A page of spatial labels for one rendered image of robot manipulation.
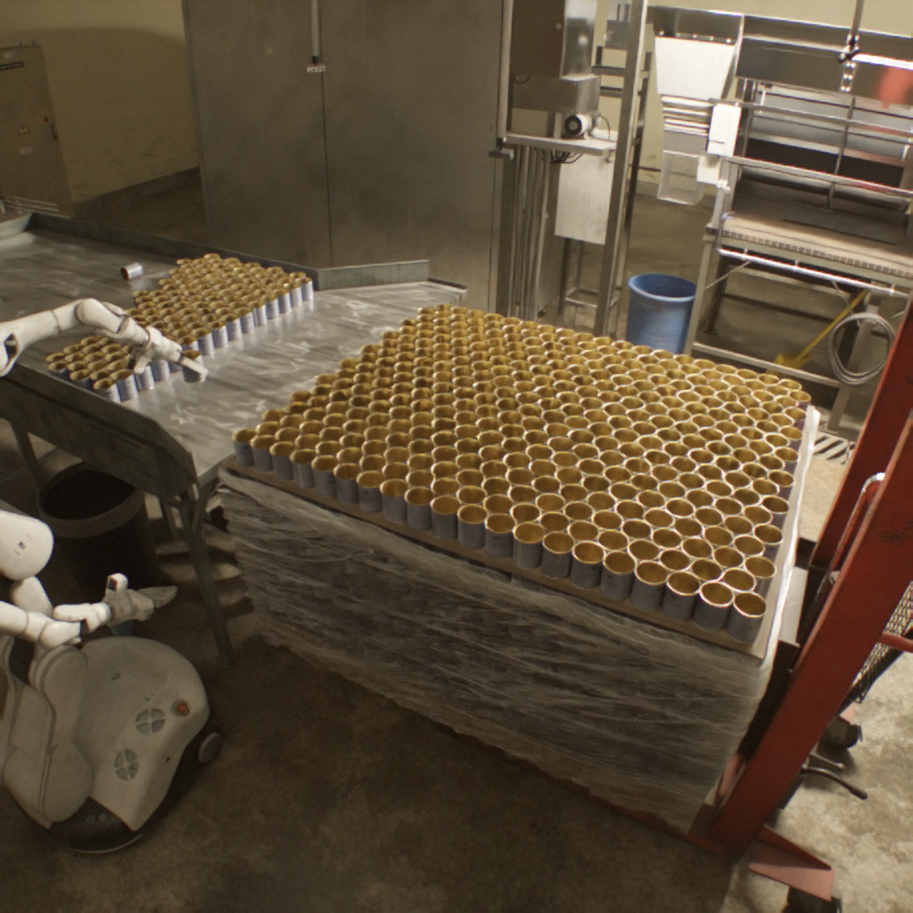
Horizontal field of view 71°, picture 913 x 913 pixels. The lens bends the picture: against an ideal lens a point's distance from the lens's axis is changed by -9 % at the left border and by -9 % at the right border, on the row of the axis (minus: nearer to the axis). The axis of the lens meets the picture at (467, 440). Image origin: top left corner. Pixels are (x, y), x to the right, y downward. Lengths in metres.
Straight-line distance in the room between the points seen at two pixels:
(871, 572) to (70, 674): 1.98
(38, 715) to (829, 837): 2.50
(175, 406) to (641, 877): 2.07
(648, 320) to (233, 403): 2.96
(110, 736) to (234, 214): 4.08
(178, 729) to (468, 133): 3.38
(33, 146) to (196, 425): 6.61
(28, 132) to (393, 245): 4.91
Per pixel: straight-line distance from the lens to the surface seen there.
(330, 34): 4.75
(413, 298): 2.96
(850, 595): 1.62
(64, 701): 2.19
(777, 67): 4.14
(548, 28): 3.76
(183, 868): 2.51
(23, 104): 8.51
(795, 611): 2.00
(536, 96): 3.91
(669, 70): 4.29
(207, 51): 5.50
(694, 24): 4.22
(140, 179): 9.89
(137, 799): 2.39
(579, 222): 4.43
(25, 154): 8.53
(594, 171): 4.33
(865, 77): 4.13
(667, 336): 4.61
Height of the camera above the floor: 2.21
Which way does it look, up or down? 34 degrees down
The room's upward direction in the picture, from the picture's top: 2 degrees clockwise
